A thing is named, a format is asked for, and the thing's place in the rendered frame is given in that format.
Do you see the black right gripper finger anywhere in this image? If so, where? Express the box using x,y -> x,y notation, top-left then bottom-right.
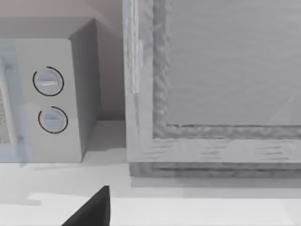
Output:
61,185 -> 111,226

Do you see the pale round microwave knob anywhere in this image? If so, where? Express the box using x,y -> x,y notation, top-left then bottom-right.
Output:
32,66 -> 65,97
38,106 -> 69,134

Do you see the pale microwave oven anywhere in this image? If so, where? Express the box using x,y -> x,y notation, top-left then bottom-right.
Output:
0,17 -> 102,163

